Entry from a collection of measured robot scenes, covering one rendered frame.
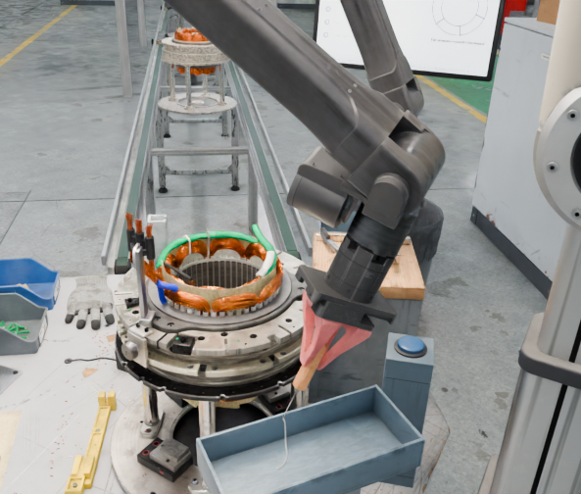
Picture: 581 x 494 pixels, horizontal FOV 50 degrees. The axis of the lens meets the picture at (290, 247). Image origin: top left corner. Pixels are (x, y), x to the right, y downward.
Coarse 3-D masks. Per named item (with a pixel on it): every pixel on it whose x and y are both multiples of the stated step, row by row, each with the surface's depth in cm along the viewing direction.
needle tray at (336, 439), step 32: (288, 416) 77; (320, 416) 80; (352, 416) 83; (384, 416) 81; (224, 448) 75; (256, 448) 77; (288, 448) 77; (320, 448) 77; (352, 448) 78; (384, 448) 78; (416, 448) 74; (224, 480) 72; (256, 480) 73; (288, 480) 73; (320, 480) 69; (352, 480) 71
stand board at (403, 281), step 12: (324, 252) 115; (408, 252) 116; (324, 264) 111; (408, 264) 112; (396, 276) 108; (408, 276) 108; (420, 276) 108; (384, 288) 105; (396, 288) 105; (408, 288) 105; (420, 288) 105
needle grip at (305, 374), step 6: (324, 348) 68; (318, 354) 68; (318, 360) 68; (312, 366) 68; (300, 372) 69; (306, 372) 69; (312, 372) 69; (300, 378) 69; (306, 378) 69; (294, 384) 69; (300, 384) 69; (306, 384) 69
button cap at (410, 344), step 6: (408, 336) 96; (414, 336) 96; (402, 342) 95; (408, 342) 94; (414, 342) 95; (420, 342) 95; (402, 348) 94; (408, 348) 93; (414, 348) 93; (420, 348) 93
